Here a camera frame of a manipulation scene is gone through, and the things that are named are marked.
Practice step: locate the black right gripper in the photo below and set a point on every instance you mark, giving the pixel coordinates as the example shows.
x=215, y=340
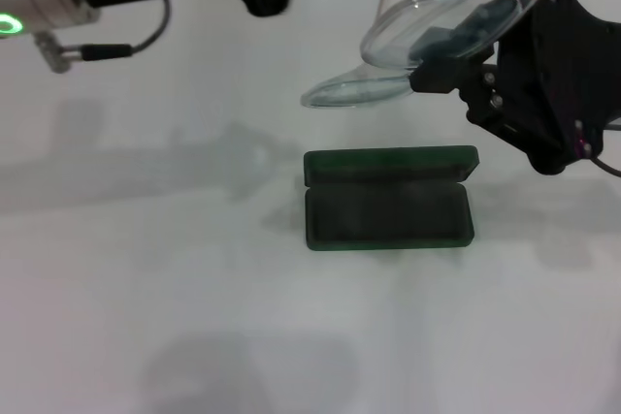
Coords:
x=558, y=84

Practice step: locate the clear white glasses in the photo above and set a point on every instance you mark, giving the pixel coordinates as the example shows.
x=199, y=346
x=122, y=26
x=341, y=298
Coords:
x=388, y=41

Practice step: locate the green glasses case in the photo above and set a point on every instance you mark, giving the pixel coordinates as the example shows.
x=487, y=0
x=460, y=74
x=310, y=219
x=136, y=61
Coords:
x=388, y=220

